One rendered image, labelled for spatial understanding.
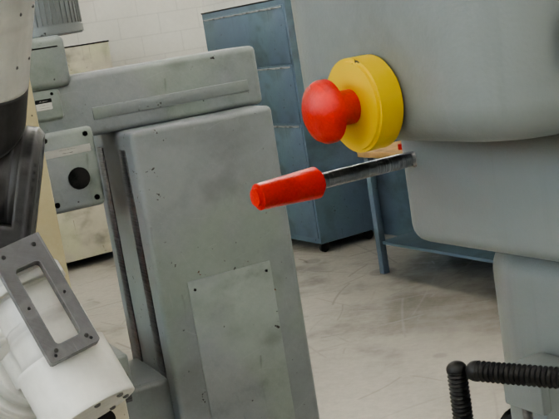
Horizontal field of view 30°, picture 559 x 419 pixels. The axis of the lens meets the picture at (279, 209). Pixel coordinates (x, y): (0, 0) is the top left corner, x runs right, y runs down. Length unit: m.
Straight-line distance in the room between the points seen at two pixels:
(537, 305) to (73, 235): 8.51
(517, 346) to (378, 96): 0.27
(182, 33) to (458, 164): 9.83
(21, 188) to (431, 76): 0.40
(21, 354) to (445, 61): 0.34
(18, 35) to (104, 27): 9.40
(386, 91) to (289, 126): 7.54
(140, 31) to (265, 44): 2.36
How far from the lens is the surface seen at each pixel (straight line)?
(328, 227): 8.20
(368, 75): 0.64
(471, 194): 0.77
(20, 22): 0.85
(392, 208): 8.44
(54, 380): 0.71
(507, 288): 0.82
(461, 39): 0.60
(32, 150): 0.90
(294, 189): 0.74
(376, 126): 0.64
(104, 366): 0.71
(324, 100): 0.63
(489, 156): 0.74
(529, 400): 0.77
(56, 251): 2.40
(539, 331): 0.80
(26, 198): 0.90
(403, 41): 0.64
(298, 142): 8.12
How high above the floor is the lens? 1.82
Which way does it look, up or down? 10 degrees down
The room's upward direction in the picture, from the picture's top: 9 degrees counter-clockwise
